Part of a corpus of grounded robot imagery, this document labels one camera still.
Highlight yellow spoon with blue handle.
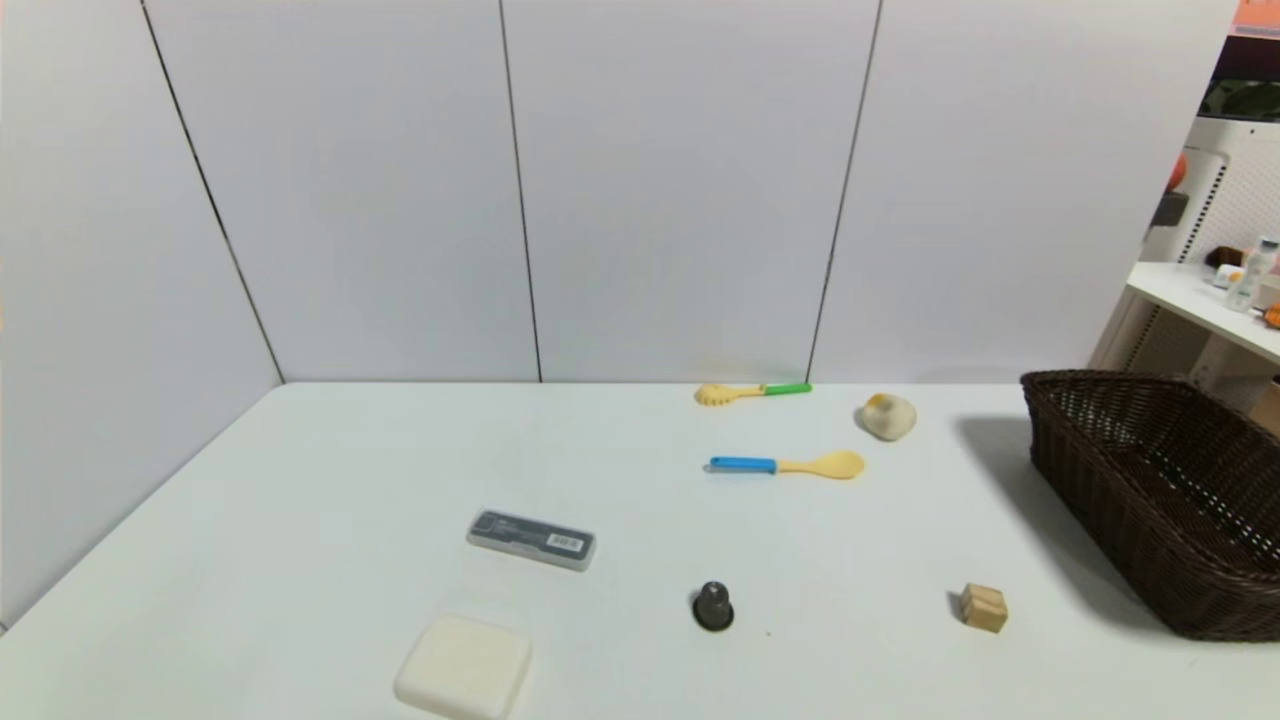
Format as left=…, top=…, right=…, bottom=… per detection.
left=705, top=450, right=866, bottom=481

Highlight orange poster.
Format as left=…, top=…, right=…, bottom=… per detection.
left=1229, top=0, right=1280, bottom=40

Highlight clear plastic bottle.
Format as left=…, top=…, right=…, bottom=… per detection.
left=1238, top=237, right=1280, bottom=313

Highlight white pegboard panel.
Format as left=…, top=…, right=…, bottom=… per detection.
left=1143, top=116, right=1280, bottom=267

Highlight grey rectangular case with barcode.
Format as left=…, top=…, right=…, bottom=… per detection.
left=465, top=509, right=597, bottom=573

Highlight white shelf board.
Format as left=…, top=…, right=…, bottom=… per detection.
left=1126, top=261, right=1280, bottom=363

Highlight black round knob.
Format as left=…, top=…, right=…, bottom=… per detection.
left=692, top=581, right=736, bottom=633

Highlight yellow pasta fork, green handle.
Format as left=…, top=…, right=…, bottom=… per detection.
left=695, top=382, right=814, bottom=407

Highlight dark brown wicker basket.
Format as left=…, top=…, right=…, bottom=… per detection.
left=1019, top=369, right=1280, bottom=643

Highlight small wooden cube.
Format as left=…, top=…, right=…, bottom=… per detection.
left=959, top=583, right=1009, bottom=634

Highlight cream white square soap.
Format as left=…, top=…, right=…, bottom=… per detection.
left=393, top=613, right=533, bottom=720

